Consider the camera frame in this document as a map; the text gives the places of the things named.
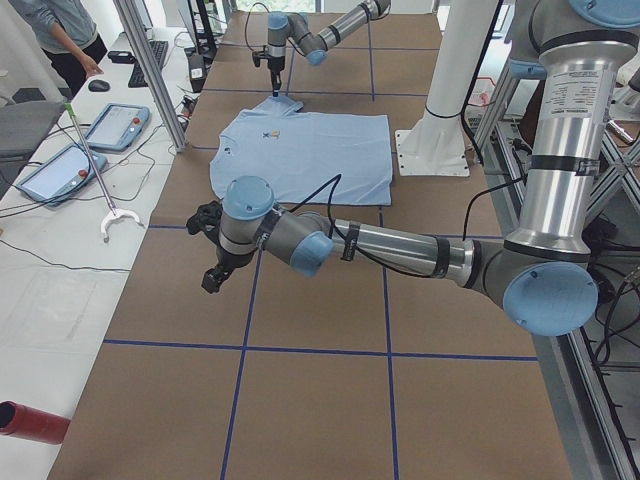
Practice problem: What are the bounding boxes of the black computer mouse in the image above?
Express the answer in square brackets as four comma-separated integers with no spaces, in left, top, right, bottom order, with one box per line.
[88,79,110,93]

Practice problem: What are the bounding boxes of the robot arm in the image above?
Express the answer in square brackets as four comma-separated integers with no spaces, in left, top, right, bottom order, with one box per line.
[251,0,391,97]
[186,1,639,337]

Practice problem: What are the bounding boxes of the person standing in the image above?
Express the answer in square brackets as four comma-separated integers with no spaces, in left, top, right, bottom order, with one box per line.
[22,1,107,96]

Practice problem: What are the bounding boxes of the teach pendant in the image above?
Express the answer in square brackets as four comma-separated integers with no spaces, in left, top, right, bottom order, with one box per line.
[85,103,150,153]
[16,144,96,206]

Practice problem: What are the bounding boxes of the red cylinder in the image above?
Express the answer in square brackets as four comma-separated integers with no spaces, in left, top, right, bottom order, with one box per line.
[1,401,70,445]

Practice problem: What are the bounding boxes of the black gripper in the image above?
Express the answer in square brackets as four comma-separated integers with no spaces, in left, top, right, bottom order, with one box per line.
[252,44,285,96]
[186,201,250,294]

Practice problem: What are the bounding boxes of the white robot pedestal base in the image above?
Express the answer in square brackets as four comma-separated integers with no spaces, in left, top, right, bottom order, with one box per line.
[395,0,501,177]

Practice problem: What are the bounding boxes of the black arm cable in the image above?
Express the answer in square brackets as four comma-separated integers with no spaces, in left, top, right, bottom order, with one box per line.
[291,172,531,279]

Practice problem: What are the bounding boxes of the teach pendant near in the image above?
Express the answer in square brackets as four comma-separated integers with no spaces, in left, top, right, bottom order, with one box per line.
[16,144,96,206]

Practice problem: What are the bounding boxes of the reacher grabber tool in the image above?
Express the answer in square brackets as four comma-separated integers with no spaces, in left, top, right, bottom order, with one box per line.
[63,102,144,243]

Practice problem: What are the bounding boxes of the light blue t-shirt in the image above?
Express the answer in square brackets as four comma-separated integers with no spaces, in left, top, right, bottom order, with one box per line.
[210,95,393,206]

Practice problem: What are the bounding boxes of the aluminium frame post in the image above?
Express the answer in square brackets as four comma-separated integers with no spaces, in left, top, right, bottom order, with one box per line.
[113,0,186,153]

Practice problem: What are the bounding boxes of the black keyboard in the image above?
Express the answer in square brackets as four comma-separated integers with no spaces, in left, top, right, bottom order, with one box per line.
[127,39,170,89]

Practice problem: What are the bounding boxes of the teach pendant far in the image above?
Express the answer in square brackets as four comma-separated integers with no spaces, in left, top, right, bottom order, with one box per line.
[85,103,150,153]

